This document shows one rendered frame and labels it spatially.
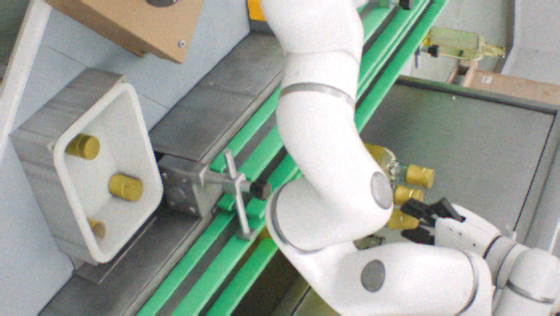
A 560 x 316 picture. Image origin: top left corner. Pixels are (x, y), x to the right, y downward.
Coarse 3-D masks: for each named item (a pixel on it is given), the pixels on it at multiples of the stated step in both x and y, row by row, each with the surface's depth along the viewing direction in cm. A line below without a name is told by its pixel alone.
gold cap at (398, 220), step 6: (396, 210) 120; (390, 216) 120; (396, 216) 119; (402, 216) 118; (408, 216) 117; (390, 222) 120; (396, 222) 119; (402, 222) 118; (408, 222) 117; (414, 222) 118; (390, 228) 120; (396, 228) 120; (402, 228) 119; (408, 228) 119
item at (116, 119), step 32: (128, 96) 104; (96, 128) 109; (128, 128) 108; (64, 160) 104; (96, 160) 110; (128, 160) 113; (96, 192) 111; (160, 192) 114; (128, 224) 110; (96, 256) 103
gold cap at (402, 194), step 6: (402, 186) 125; (396, 192) 124; (402, 192) 124; (408, 192) 123; (414, 192) 123; (420, 192) 123; (396, 198) 124; (402, 198) 124; (408, 198) 123; (414, 198) 123; (420, 198) 124; (396, 204) 125; (402, 204) 124
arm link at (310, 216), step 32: (288, 96) 81; (320, 96) 79; (288, 128) 79; (320, 128) 77; (352, 128) 79; (320, 160) 75; (352, 160) 76; (288, 192) 84; (320, 192) 76; (352, 192) 75; (384, 192) 77; (288, 224) 83; (320, 224) 79; (352, 224) 76
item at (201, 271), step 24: (408, 24) 162; (264, 216) 120; (216, 240) 118; (240, 240) 116; (192, 264) 114; (216, 264) 113; (168, 288) 110; (192, 288) 110; (216, 288) 110; (144, 312) 107; (168, 312) 107; (192, 312) 106
